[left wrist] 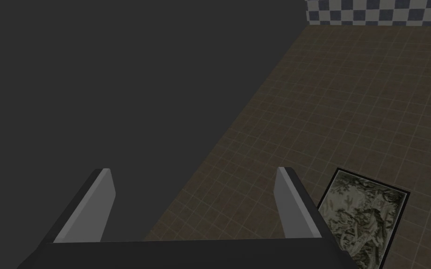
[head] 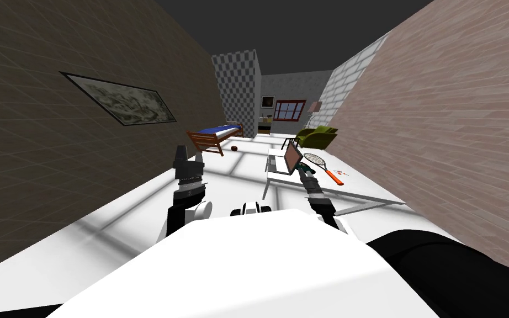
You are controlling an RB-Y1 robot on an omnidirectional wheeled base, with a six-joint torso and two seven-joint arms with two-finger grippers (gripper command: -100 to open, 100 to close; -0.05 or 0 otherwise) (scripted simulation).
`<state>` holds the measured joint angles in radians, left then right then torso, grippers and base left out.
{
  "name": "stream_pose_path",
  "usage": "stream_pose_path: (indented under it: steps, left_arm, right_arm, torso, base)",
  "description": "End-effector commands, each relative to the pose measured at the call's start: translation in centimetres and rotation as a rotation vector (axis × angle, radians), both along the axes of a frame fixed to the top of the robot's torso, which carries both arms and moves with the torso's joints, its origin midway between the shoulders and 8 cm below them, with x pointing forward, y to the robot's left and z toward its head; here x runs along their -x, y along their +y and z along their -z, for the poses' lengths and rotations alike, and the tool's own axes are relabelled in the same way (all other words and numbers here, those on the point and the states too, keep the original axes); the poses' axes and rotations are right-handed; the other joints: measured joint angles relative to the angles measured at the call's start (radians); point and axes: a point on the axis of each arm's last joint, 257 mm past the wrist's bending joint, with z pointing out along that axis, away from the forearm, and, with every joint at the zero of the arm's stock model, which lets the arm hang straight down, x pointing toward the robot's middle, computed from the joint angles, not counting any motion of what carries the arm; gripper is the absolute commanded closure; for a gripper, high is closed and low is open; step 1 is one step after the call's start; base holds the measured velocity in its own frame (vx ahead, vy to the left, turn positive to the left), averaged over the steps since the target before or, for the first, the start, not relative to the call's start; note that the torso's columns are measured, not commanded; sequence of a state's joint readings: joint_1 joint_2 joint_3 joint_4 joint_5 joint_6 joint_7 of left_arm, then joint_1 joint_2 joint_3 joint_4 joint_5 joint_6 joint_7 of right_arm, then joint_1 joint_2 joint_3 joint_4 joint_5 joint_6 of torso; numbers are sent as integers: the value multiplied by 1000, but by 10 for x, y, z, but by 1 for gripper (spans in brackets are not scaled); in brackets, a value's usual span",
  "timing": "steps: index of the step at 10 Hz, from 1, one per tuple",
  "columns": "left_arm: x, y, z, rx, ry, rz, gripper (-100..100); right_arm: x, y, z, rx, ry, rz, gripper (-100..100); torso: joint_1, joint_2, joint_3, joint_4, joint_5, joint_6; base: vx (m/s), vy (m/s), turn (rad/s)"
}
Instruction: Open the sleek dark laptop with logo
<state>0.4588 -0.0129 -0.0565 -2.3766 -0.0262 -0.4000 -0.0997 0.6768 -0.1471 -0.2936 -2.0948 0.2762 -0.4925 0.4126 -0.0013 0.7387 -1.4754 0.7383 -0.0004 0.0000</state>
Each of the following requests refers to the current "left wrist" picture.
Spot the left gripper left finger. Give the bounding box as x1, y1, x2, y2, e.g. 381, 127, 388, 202
46, 168, 116, 244

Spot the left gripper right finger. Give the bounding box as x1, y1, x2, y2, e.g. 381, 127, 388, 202
273, 166, 335, 239

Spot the black framed green picture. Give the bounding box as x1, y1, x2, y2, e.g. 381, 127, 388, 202
317, 168, 411, 269

